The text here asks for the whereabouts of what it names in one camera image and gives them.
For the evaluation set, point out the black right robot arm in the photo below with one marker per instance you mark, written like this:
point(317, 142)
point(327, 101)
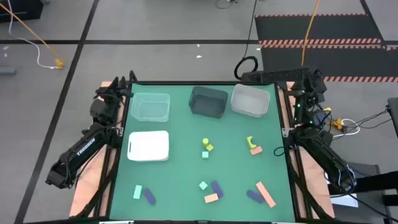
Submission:
point(323, 155)

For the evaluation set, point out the light grey plastic bin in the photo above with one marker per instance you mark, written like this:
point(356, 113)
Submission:
point(250, 101)

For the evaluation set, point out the black vertical stand pole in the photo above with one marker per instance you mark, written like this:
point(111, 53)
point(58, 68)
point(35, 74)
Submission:
point(199, 83)

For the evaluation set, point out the short orange block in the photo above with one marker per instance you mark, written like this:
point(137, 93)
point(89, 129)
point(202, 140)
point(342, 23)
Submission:
point(211, 198)
point(256, 150)

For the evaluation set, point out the dark grey plastic bin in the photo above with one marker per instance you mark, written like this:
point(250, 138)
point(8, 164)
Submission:
point(207, 102)

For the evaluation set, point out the white plastic bin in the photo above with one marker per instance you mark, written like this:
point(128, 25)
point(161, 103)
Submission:
point(147, 146)

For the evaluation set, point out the yellow cube block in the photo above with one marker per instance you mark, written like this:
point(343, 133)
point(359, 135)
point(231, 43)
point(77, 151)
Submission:
point(210, 147)

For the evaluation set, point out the teal cube block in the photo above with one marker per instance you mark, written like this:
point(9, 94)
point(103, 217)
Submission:
point(205, 155)
point(203, 185)

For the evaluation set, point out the green table mat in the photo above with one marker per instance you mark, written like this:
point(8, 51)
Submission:
point(186, 124)

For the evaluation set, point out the white paper sheet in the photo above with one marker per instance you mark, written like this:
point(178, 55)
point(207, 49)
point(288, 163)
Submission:
point(345, 200)

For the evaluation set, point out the long orange block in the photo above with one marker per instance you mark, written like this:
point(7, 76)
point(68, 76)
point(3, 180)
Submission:
point(265, 194)

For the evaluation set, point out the black hazard-striped floor mat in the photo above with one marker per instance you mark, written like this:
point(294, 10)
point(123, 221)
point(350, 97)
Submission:
point(326, 28)

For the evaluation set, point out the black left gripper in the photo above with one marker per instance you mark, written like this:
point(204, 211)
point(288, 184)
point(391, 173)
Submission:
point(112, 92)

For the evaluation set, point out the clear plastic bin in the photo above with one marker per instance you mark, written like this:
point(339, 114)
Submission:
point(150, 107)

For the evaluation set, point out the yellow cylinder block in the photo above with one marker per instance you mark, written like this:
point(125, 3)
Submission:
point(205, 142)

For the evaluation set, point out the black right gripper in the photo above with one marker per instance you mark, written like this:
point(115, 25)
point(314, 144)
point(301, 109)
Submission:
point(312, 82)

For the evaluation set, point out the yellow arch block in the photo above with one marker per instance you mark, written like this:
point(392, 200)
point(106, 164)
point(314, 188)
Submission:
point(250, 143)

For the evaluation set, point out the black cabinet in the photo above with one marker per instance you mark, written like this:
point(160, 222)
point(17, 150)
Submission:
point(18, 9)

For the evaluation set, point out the purple rounded block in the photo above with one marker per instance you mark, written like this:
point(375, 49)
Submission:
point(217, 189)
point(149, 196)
point(255, 196)

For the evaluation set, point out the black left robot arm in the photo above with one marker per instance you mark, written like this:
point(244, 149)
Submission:
point(84, 151)

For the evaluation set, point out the teal rectangular block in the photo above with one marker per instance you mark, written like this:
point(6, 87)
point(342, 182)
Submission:
point(137, 192)

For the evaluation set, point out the yellow plug connector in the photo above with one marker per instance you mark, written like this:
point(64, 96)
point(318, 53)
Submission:
point(337, 124)

